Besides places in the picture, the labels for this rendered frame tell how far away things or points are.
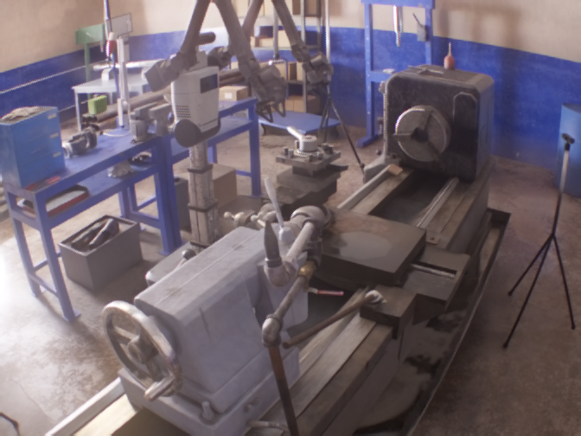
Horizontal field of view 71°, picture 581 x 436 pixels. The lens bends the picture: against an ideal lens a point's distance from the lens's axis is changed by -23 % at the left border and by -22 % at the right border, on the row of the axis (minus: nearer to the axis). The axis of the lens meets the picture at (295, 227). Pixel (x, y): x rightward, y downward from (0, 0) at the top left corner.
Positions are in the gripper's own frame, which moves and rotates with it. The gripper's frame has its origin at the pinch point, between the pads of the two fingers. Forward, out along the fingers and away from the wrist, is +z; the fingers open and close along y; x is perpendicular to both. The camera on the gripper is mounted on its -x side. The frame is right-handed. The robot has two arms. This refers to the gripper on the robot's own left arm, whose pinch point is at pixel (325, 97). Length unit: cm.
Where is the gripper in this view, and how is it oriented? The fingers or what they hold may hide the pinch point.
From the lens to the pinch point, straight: 240.3
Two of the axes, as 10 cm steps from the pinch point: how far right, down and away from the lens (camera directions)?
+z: 4.6, 8.7, 1.8
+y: 4.7, -4.1, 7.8
